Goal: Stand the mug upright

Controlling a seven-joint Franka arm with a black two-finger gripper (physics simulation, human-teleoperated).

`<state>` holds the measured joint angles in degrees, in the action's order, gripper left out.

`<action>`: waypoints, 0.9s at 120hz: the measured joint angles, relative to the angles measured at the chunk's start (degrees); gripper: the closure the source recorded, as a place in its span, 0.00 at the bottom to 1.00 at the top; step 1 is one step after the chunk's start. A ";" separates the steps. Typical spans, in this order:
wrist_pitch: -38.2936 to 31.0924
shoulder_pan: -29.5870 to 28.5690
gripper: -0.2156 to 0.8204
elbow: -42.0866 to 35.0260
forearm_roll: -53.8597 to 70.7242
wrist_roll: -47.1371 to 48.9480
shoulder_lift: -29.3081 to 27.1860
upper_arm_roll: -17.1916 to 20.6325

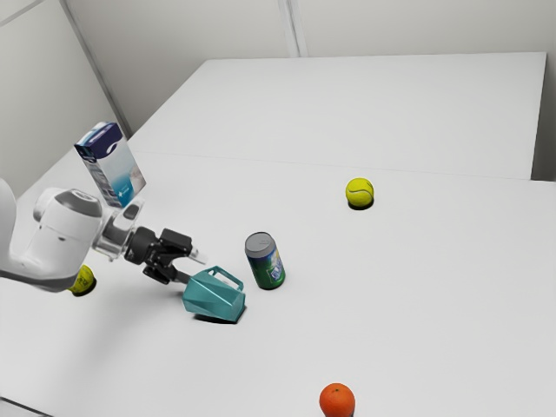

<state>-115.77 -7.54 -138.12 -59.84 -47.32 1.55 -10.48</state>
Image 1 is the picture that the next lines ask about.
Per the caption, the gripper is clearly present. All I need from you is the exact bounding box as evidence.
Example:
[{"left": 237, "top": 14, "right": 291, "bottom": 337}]
[{"left": 123, "top": 226, "right": 209, "bottom": 286}]

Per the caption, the yellow tennis ball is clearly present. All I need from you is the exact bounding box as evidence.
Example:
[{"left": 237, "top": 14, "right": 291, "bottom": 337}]
[
  {"left": 68, "top": 264, "right": 96, "bottom": 296},
  {"left": 345, "top": 176, "right": 375, "bottom": 209}
]

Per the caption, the teal faceted mug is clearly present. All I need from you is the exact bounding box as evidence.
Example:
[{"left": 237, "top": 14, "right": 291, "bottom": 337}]
[{"left": 182, "top": 266, "right": 247, "bottom": 324}]

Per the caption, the blue and white carton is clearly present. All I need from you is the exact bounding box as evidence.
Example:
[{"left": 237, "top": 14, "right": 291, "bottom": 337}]
[{"left": 73, "top": 121, "right": 148, "bottom": 209}]

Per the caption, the green drink can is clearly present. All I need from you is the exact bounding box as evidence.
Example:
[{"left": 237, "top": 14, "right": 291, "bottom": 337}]
[{"left": 244, "top": 231, "right": 287, "bottom": 290}]

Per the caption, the orange fruit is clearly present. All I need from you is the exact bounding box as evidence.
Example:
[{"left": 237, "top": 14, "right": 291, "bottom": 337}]
[{"left": 319, "top": 382, "right": 356, "bottom": 417}]

